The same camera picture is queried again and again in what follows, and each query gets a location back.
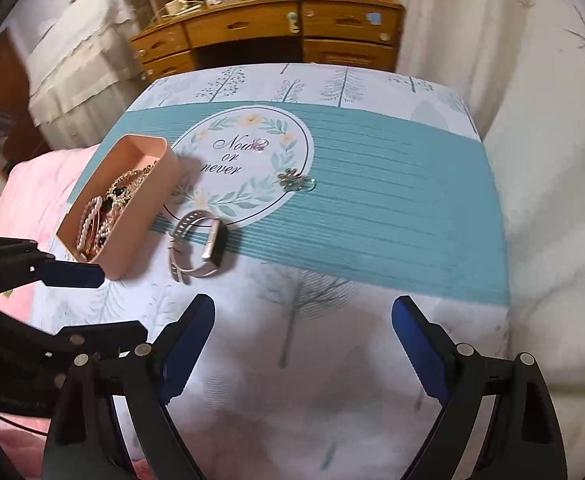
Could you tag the white lace-covered furniture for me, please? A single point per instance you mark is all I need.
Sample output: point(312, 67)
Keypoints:
point(82, 60)

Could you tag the wooden desk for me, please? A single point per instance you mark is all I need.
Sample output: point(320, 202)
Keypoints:
point(252, 25)

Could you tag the pink plastic box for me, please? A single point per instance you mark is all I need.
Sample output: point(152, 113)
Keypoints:
point(137, 220)

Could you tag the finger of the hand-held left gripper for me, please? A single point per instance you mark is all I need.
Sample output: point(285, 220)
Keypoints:
point(97, 335)
point(72, 275)

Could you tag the tree print tablecloth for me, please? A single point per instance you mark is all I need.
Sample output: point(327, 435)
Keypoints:
point(347, 220)

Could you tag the pink quilt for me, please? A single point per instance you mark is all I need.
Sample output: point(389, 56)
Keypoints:
point(37, 200)

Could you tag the small green white toy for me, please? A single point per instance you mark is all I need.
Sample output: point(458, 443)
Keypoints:
point(292, 22)

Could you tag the smartwatch with pale band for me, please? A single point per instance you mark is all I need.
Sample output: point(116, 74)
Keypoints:
point(207, 255)

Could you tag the blue sticker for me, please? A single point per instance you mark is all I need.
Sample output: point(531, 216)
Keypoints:
point(372, 18)

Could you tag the cream tabletop device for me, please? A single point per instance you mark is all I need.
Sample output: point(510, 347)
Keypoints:
point(175, 6)

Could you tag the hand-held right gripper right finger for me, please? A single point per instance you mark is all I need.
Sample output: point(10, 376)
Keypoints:
point(422, 350)

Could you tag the white floral curtain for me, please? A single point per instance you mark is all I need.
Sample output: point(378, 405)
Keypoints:
point(547, 135)

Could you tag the silver flower crystal brooch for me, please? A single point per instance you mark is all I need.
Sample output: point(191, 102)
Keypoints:
point(292, 179)

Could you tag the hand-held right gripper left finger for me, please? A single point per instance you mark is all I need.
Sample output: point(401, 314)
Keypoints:
point(187, 350)

